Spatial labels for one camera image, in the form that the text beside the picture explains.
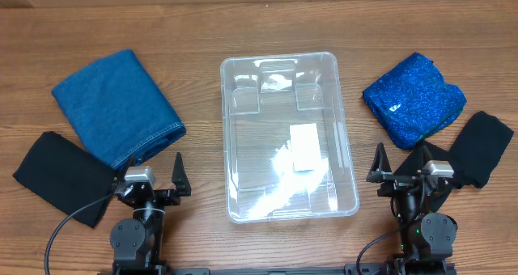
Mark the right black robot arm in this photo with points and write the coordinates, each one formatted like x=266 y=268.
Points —
x=426 y=236

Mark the black cloth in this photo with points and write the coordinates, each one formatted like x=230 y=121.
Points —
x=67 y=177
x=474 y=154

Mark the blue denim cloth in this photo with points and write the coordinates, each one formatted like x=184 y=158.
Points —
x=118 y=111

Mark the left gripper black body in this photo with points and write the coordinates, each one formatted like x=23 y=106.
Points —
x=158 y=193

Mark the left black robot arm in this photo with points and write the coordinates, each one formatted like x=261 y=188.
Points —
x=137 y=241

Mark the clear plastic storage container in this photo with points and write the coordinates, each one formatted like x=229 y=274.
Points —
x=261 y=98

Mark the blue sequin cloth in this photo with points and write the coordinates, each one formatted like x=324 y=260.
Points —
x=412 y=101

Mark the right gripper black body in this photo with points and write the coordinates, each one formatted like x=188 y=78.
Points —
x=396 y=186

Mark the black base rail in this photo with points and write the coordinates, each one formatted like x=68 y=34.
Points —
x=348 y=269

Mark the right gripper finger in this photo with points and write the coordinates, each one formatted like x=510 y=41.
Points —
x=380 y=169
x=424 y=155

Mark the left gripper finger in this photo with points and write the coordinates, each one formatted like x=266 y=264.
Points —
x=179 y=178
x=131 y=161

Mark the white label in container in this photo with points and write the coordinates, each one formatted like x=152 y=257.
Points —
x=305 y=147

